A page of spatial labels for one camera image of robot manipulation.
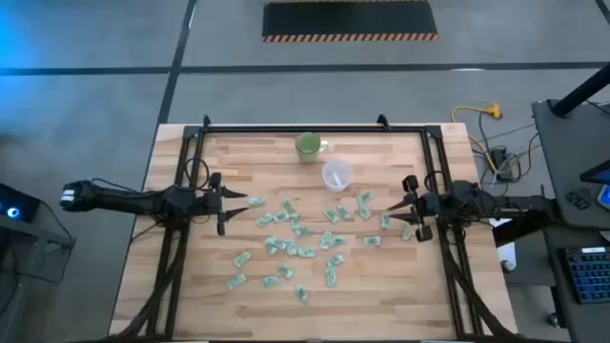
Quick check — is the green ceramic mug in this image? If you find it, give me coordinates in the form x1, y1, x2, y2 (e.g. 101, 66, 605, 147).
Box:
294, 131, 330, 166

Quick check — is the black monitor pole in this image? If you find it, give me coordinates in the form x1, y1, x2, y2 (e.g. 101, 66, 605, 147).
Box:
550, 61, 610, 118

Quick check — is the small black controller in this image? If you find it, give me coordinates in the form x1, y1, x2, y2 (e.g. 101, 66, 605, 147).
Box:
565, 190, 591, 211

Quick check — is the black power strip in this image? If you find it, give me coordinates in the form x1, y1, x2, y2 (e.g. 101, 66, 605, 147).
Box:
490, 146, 514, 182

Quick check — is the black desk monitor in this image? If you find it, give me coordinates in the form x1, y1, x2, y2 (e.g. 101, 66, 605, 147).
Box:
579, 159, 610, 211

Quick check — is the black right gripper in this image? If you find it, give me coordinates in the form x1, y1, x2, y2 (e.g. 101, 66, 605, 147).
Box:
386, 174, 442, 243

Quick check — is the black computer with blue light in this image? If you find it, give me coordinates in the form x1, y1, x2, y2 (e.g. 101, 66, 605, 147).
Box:
0, 183, 42, 225

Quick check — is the yellow extension cord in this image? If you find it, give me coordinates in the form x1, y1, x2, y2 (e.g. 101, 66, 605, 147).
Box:
450, 102, 506, 176

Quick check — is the black mesh stand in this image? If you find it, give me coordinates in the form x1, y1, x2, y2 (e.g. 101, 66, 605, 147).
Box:
0, 221, 77, 343

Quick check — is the clear plastic cup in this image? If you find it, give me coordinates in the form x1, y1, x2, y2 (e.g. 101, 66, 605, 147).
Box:
321, 159, 356, 193

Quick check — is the white desk leg base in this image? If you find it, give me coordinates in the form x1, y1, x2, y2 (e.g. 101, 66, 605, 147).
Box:
490, 217, 519, 273

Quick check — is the black backlit keyboard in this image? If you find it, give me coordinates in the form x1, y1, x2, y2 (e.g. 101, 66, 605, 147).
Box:
564, 245, 610, 305

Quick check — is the black aluminium table frame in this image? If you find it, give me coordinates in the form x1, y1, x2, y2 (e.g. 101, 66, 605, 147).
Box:
112, 113, 520, 343

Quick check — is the black desk leg beam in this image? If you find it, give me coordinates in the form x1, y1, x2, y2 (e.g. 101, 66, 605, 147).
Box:
493, 209, 566, 248

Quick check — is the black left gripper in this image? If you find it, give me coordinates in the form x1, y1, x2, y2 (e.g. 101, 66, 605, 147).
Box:
205, 171, 250, 237

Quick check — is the grey desk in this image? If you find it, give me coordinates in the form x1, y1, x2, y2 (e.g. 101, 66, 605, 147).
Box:
531, 97, 610, 343

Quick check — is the black hazard-striped floor mat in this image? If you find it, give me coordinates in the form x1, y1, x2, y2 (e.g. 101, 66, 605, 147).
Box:
261, 0, 440, 43

